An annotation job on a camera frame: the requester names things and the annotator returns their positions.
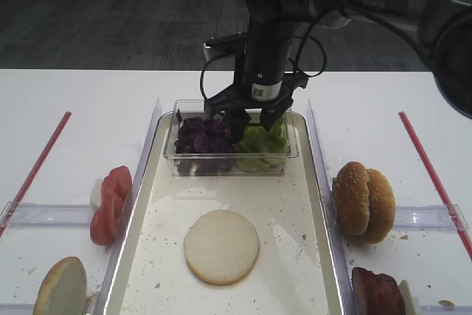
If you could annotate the white metal tray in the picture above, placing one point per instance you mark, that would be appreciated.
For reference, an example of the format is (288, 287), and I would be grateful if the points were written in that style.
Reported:
(292, 274)

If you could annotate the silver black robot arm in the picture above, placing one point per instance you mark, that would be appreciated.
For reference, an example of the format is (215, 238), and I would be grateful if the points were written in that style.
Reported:
(439, 31)

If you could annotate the right red rail strip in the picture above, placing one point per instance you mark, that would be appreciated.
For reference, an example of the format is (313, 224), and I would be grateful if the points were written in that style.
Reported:
(435, 179)

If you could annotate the clear track at buns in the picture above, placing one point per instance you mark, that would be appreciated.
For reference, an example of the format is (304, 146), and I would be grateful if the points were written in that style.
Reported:
(441, 217)

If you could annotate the purple lettuce in container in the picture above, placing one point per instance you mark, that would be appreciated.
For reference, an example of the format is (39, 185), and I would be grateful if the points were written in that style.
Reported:
(203, 136)

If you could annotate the red rail strip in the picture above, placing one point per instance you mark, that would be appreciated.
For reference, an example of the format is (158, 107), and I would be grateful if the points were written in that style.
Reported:
(35, 173)
(435, 179)

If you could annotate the right clear divider rail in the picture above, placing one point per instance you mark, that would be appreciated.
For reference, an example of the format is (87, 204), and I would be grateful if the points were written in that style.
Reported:
(335, 240)

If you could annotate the white pusher block at patties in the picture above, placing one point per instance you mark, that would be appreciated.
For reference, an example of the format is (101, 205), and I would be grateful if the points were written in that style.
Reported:
(412, 303)

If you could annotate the sesame bun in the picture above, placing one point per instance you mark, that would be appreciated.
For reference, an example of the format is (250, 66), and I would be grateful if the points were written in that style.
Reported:
(351, 198)
(382, 208)

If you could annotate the clear lettuce container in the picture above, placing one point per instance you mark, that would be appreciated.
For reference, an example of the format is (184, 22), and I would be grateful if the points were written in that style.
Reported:
(194, 108)

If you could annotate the clear divider rail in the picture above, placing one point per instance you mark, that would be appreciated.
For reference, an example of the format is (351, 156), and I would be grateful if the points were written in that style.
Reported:
(335, 240)
(132, 200)

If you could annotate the green lettuce in container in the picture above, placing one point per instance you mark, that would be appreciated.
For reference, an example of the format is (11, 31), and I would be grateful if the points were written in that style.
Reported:
(256, 139)

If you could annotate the white pusher block at tomatoes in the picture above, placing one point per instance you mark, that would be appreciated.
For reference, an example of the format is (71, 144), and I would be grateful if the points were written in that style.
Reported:
(96, 195)

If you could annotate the sesame bun top outer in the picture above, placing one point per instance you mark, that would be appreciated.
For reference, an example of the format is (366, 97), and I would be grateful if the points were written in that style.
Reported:
(382, 208)

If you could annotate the bun bottom standing left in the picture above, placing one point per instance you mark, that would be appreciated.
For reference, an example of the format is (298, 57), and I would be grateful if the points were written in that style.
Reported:
(63, 290)

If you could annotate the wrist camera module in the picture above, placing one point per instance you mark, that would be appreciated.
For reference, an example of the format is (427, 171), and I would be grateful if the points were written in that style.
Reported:
(231, 45)

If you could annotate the clear track at tomatoes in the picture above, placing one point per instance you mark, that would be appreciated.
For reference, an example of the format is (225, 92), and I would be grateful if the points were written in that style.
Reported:
(45, 215)

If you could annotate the left clear divider rail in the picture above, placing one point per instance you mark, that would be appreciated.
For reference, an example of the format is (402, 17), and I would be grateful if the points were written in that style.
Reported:
(132, 200)

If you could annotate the brown meat patties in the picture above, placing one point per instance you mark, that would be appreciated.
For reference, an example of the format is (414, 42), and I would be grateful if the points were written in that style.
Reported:
(376, 293)

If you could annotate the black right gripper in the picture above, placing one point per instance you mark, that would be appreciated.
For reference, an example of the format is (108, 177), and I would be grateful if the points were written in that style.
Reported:
(260, 78)

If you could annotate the clear track at patties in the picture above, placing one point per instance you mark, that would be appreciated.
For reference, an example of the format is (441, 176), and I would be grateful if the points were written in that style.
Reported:
(443, 307)

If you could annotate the left red rail strip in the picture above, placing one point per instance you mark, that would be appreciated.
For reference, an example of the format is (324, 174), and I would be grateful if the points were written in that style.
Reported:
(35, 173)

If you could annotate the red tomato slices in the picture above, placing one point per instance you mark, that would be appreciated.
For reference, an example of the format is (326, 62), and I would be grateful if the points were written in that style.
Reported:
(114, 191)

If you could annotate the sesame bun top inner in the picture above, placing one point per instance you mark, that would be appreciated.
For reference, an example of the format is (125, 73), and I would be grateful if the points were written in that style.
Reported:
(351, 198)

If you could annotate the bun bottom on tray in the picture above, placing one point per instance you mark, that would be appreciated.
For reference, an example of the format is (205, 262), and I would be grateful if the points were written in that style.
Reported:
(221, 247)

